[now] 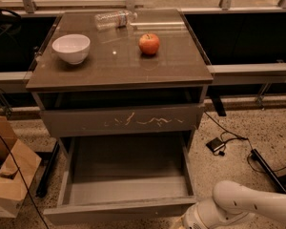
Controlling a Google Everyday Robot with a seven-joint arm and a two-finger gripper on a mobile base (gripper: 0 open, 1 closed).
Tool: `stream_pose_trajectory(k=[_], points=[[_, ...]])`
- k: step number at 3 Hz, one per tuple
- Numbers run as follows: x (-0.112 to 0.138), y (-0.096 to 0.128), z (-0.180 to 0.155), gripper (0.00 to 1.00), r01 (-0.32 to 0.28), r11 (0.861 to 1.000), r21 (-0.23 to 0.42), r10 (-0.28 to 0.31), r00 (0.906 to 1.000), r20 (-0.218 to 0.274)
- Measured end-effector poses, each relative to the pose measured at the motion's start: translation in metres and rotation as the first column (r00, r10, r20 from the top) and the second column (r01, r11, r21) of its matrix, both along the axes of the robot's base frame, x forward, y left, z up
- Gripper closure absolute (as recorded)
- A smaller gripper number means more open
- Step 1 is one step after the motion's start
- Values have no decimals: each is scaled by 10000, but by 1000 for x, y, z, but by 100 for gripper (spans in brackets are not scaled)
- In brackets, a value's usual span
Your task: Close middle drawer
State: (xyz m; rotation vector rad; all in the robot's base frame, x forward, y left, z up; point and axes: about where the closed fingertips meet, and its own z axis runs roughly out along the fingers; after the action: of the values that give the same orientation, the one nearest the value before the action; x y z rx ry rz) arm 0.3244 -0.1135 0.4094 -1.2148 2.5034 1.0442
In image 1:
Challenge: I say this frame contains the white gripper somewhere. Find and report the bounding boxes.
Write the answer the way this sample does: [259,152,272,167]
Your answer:
[181,203,218,229]

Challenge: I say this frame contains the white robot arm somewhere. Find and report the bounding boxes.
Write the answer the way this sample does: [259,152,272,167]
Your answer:
[181,180,286,229]

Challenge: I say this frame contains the scratched grey top drawer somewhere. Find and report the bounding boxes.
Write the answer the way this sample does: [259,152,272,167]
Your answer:
[41,104,204,137]

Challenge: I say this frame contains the grey drawer cabinet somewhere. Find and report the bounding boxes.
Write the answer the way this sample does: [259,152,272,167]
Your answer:
[26,9,215,151]

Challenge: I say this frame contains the black power adapter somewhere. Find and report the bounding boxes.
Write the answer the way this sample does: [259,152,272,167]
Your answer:
[206,137,224,153]

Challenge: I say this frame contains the black metal floor bar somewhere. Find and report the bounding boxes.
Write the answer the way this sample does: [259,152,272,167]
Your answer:
[251,149,286,194]

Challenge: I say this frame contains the metal window railing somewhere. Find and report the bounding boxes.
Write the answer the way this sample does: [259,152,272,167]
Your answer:
[0,0,286,94]

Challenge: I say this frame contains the black bar beside box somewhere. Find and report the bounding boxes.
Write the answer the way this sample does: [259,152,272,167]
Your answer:
[36,142,60,198]

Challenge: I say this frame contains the red apple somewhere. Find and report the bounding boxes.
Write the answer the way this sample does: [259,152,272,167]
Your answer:
[138,33,160,55]

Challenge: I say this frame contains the brown cardboard box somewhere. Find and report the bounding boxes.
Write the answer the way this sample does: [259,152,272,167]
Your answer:
[0,116,41,218]

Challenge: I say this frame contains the white ceramic bowl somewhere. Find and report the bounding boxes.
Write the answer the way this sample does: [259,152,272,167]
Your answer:
[51,34,91,65]

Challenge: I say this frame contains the clear plastic water bottle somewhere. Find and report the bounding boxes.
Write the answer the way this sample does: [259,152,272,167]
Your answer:
[94,10,137,31]

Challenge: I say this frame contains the black floor cable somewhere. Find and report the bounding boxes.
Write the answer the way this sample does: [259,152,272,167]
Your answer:
[204,111,286,174]

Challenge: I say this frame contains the black cable on left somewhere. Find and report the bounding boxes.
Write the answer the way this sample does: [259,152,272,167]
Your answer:
[0,79,51,229]

